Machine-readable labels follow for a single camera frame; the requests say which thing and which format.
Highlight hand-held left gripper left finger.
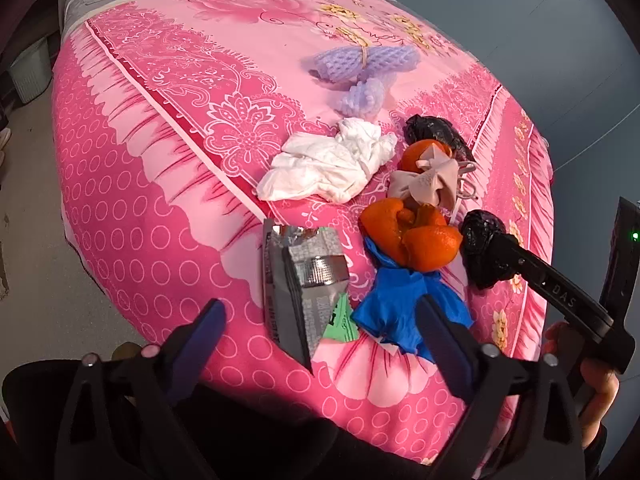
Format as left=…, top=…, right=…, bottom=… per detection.
left=52, top=299, right=228, bottom=480

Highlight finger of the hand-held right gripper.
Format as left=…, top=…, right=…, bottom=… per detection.
left=492, top=232, right=616, bottom=333

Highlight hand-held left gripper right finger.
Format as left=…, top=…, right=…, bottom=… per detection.
left=416, top=294, right=587, bottom=480

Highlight black plastic bag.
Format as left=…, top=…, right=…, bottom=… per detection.
left=404, top=114, right=476, bottom=163
left=459, top=209, right=521, bottom=291

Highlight round orange peel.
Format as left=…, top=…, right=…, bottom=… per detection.
left=400, top=140, right=453, bottom=173

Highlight person's right hand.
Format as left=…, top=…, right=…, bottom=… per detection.
left=544, top=322, right=622, bottom=452

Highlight blue rubber glove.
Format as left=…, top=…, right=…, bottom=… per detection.
left=350, top=235, right=473, bottom=361

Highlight silver snack wrapper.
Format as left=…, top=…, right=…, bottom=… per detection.
left=262, top=219, right=351, bottom=373

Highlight lobed orange peel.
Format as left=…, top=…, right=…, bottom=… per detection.
left=360, top=198, right=461, bottom=273

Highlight green paper scrap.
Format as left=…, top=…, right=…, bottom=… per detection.
left=320, top=227, right=361, bottom=343

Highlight person's dark clothing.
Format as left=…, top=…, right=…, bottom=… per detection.
left=0, top=359, right=451, bottom=480

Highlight pink floral blanket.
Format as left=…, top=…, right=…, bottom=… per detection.
left=50, top=0, right=556, bottom=466

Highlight beige face mask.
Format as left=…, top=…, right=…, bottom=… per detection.
left=387, top=152, right=478, bottom=212

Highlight crumpled white tissue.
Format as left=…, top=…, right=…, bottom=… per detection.
left=256, top=117, right=398, bottom=204

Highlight small purple foam net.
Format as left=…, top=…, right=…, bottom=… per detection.
left=336, top=71, right=396, bottom=117

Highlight large purple foam net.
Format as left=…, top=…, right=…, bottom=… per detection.
left=312, top=44, right=420, bottom=82

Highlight pale plastic basket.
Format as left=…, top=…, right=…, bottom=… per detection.
left=9, top=40, right=53, bottom=103

